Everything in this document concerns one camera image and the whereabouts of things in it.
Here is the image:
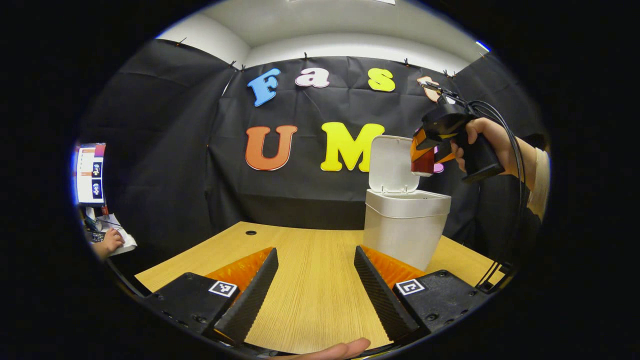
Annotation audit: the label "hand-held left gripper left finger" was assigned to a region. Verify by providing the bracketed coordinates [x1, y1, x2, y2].
[142, 246, 280, 347]

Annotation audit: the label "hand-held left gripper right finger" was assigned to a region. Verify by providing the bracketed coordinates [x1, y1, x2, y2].
[353, 245, 490, 343]

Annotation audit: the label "white desktop garbage bin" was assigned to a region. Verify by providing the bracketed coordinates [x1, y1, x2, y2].
[362, 135, 452, 272]

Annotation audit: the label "wooden desktop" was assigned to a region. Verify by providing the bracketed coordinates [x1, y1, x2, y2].
[134, 221, 506, 355]

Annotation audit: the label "white papers on side desk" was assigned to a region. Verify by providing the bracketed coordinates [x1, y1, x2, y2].
[85, 207, 138, 257]

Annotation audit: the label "black backdrop cloth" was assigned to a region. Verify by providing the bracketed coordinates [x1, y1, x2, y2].
[75, 39, 551, 266]

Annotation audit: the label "computer monitor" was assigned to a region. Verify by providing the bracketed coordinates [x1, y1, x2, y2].
[73, 143, 107, 206]

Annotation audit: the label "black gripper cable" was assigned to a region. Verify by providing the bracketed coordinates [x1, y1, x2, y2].
[467, 100, 531, 293]

